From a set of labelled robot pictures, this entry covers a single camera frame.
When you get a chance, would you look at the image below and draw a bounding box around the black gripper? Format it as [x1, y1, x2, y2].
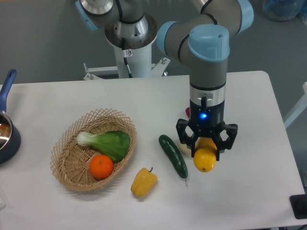
[175, 97, 239, 161]

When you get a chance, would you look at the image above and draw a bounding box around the yellow mango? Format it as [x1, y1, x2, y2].
[193, 138, 217, 173]

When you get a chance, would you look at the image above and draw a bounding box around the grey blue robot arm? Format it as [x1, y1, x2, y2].
[75, 0, 254, 157]

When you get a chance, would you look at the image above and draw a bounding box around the green cucumber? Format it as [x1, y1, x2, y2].
[158, 135, 189, 186]

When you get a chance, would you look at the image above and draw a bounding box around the red fruit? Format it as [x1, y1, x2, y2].
[185, 107, 190, 118]

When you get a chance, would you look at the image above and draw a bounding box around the yellow bell pepper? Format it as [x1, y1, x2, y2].
[130, 168, 158, 198]

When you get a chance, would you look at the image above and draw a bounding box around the green bok choy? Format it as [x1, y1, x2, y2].
[76, 130, 130, 162]

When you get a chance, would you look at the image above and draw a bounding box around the orange fruit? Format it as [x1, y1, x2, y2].
[89, 155, 113, 179]

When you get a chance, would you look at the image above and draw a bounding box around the black device at edge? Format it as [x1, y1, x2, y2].
[289, 194, 307, 219]

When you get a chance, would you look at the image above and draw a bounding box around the woven wicker basket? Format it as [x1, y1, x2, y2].
[50, 109, 137, 192]

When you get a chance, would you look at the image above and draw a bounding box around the clear jar with blue items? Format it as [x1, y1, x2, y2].
[262, 0, 304, 22]

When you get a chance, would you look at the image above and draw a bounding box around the blue saucepan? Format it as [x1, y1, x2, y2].
[0, 69, 21, 164]

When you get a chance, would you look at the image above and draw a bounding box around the white frame at right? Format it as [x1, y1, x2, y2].
[283, 82, 307, 129]

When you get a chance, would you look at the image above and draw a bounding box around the black cable on pedestal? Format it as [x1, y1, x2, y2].
[121, 37, 133, 79]

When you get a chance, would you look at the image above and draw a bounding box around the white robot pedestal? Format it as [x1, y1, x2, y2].
[83, 13, 170, 80]

